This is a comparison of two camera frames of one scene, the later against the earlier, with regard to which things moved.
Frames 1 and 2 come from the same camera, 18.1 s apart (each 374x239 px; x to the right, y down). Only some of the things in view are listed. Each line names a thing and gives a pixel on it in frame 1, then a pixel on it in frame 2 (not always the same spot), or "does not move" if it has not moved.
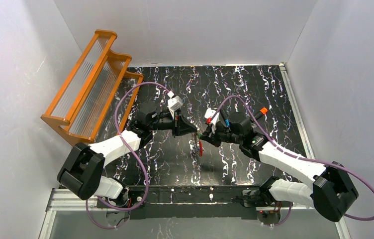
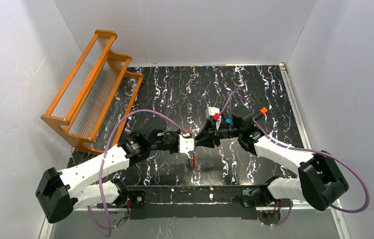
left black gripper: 177,124 to 174,143
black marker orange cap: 264,110 does not move
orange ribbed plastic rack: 96,97 does not move
